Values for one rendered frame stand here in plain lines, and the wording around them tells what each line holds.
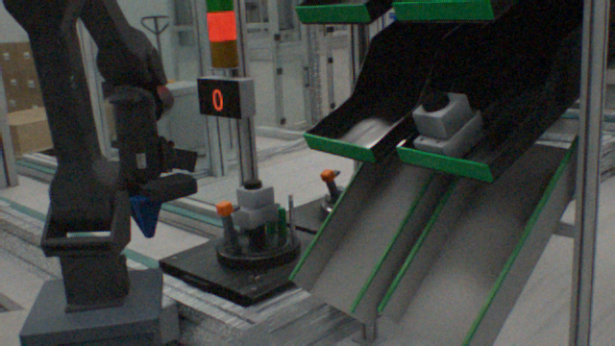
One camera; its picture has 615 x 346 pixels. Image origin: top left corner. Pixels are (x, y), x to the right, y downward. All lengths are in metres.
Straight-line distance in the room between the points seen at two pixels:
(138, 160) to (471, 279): 0.46
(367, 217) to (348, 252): 0.06
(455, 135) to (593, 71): 0.16
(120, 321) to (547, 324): 0.67
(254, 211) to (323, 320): 0.20
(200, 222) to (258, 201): 0.34
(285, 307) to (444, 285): 0.25
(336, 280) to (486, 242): 0.21
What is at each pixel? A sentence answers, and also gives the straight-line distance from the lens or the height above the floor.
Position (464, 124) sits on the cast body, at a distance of 0.75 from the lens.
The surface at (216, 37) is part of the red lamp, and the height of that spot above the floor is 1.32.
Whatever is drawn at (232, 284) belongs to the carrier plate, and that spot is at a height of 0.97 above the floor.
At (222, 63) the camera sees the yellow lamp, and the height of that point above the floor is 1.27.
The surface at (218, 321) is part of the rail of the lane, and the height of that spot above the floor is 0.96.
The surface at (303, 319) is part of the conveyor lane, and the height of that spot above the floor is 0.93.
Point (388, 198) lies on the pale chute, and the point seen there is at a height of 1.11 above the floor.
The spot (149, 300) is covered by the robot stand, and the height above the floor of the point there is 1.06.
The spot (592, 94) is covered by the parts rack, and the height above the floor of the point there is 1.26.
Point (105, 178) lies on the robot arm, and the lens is 0.77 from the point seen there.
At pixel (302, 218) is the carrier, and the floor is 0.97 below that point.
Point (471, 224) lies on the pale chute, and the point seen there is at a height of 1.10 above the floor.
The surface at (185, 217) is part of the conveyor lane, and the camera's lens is 1.44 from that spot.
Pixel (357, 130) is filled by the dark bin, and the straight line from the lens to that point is 0.87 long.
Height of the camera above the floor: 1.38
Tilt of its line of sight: 15 degrees down
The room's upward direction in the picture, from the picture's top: 4 degrees counter-clockwise
